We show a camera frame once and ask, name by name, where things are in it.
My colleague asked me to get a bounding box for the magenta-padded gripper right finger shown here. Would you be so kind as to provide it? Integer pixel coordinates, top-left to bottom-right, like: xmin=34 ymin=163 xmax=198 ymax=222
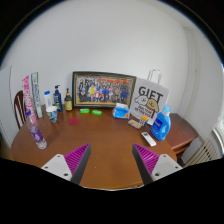
xmin=132 ymin=143 xmax=184 ymax=186

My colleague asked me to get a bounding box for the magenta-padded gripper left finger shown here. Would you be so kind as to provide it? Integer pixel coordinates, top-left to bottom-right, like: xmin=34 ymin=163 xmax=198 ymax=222
xmin=40 ymin=143 xmax=92 ymax=186

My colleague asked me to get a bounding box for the clear purple-capped water bottle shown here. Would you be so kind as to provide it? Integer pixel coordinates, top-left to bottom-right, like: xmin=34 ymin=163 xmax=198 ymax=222
xmin=25 ymin=109 xmax=48 ymax=150

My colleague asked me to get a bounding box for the white remote control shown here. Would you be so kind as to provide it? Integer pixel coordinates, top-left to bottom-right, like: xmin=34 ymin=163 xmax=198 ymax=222
xmin=140 ymin=131 xmax=157 ymax=147

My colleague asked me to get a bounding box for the blue detergent bottle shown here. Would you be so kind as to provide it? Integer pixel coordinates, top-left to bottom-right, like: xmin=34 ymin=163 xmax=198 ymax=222
xmin=150 ymin=104 xmax=172 ymax=142

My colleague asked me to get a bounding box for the small brown snack pack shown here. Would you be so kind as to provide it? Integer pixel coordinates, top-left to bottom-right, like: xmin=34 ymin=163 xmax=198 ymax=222
xmin=127 ymin=119 xmax=143 ymax=130

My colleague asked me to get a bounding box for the flat round red coaster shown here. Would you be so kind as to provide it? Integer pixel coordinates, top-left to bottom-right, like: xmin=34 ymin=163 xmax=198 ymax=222
xmin=68 ymin=117 xmax=80 ymax=126

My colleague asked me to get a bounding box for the small orange-topped box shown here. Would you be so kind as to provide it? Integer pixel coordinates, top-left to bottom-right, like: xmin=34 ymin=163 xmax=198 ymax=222
xmin=139 ymin=115 xmax=150 ymax=127

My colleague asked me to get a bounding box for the dark wooden side table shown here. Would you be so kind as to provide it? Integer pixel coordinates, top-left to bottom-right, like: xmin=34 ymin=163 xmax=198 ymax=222
xmin=165 ymin=113 xmax=199 ymax=156

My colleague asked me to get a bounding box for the white blue printed paper cup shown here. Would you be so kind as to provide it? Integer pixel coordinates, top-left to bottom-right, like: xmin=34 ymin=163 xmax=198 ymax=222
xmin=45 ymin=105 xmax=59 ymax=124

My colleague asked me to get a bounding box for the amber yellow-label pump bottle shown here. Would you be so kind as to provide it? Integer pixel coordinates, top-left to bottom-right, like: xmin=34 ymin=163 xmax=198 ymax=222
xmin=64 ymin=88 xmax=74 ymax=112

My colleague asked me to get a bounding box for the white radiator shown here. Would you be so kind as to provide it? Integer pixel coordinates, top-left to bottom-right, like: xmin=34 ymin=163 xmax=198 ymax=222
xmin=184 ymin=138 xmax=219 ymax=168

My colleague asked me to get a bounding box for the white paper gift bag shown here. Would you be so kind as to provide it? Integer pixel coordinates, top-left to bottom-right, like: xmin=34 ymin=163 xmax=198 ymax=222
xmin=129 ymin=68 xmax=170 ymax=126

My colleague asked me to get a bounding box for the dark blue pump bottle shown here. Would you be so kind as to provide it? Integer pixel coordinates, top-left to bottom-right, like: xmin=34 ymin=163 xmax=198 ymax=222
xmin=53 ymin=84 xmax=64 ymax=113

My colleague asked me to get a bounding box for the white blue-capped bottle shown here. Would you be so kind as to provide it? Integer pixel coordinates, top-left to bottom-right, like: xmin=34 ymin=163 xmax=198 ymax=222
xmin=43 ymin=90 xmax=54 ymax=109

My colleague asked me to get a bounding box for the white green shuttlecock tube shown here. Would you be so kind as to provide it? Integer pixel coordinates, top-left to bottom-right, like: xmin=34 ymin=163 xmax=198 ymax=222
xmin=30 ymin=71 xmax=44 ymax=119

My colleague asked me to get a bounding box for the framed group photo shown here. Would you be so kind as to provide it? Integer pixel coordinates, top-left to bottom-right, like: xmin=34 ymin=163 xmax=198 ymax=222
xmin=71 ymin=70 xmax=137 ymax=109

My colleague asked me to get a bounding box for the dark wooden chair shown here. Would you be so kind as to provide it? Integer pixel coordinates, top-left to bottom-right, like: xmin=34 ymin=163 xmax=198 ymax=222
xmin=13 ymin=89 xmax=28 ymax=130

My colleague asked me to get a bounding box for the pink shuttlecock tube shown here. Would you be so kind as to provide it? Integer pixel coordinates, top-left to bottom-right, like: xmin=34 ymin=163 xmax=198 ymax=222
xmin=21 ymin=75 xmax=37 ymax=118

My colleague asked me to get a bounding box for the white board panel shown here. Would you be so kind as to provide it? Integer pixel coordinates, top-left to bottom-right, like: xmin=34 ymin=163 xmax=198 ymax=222
xmin=0 ymin=64 xmax=14 ymax=141

